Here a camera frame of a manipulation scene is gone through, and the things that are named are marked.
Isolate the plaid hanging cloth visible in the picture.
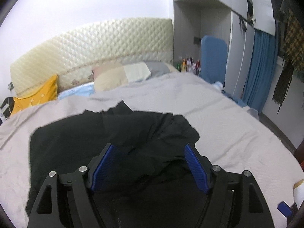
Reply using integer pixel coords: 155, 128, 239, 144
280, 1, 304, 73

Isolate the grey white wardrobe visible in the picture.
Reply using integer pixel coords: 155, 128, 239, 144
173, 0, 276, 100

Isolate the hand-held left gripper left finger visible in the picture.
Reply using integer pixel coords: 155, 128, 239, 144
27, 143, 120, 228

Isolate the yellow pillow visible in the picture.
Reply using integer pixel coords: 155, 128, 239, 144
10, 74, 59, 117

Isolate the blue padded board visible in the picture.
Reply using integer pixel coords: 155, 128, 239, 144
201, 35, 227, 84

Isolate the blue curtain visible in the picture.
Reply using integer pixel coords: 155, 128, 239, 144
242, 30, 278, 113

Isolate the light blue pillow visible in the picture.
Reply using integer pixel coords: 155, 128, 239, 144
58, 83, 96, 101

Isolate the white yellow object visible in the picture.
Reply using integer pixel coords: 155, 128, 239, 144
294, 180, 304, 206

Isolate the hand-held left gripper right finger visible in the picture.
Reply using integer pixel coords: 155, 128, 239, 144
184, 143, 276, 228

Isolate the black garment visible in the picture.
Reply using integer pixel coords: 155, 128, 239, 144
26, 100, 214, 228

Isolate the cream quilted headboard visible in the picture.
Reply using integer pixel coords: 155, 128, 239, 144
10, 17, 173, 98

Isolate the bed with grey bedspread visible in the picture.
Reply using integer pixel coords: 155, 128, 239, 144
0, 71, 304, 228

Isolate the group of small bottles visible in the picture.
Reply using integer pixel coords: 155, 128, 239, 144
175, 56, 202, 75

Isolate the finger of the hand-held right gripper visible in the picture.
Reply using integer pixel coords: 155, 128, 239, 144
277, 201, 293, 218

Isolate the dark fringed scarf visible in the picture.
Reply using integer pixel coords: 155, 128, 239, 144
272, 60, 295, 114

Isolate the patchwork pillow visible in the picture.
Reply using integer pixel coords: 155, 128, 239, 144
92, 61, 178, 92

